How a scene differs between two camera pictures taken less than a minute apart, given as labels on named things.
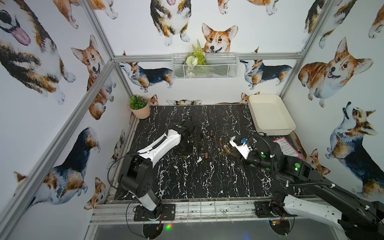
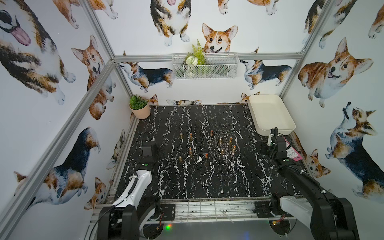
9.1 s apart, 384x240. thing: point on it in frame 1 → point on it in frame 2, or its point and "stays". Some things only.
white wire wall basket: (219, 66) stays
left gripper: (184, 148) → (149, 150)
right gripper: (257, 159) → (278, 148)
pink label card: (287, 149) stays
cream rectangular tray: (270, 115) stays
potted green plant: (139, 105) stays
